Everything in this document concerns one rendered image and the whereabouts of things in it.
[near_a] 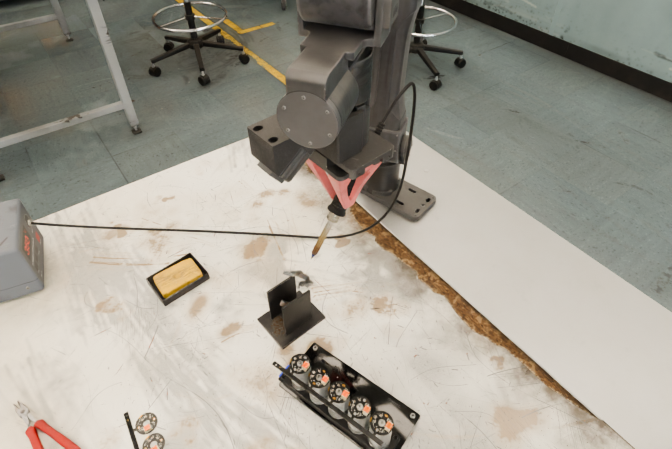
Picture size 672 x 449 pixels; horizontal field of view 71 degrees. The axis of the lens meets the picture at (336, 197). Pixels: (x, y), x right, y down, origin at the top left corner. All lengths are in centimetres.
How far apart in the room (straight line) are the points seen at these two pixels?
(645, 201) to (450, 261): 162
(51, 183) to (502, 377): 203
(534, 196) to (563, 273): 133
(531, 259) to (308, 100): 52
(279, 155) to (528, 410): 43
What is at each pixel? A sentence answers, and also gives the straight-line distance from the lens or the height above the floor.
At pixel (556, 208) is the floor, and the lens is 210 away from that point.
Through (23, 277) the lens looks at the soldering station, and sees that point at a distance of 80.
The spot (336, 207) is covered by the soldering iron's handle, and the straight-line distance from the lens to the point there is 58.
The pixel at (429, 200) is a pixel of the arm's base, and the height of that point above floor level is 75.
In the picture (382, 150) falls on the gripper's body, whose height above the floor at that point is 102.
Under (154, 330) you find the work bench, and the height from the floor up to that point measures 75.
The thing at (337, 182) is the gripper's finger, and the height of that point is 99.
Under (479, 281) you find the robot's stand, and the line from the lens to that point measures 75.
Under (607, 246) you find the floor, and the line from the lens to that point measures 203.
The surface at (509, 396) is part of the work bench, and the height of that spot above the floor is 75.
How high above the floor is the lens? 132
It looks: 43 degrees down
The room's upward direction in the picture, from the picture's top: straight up
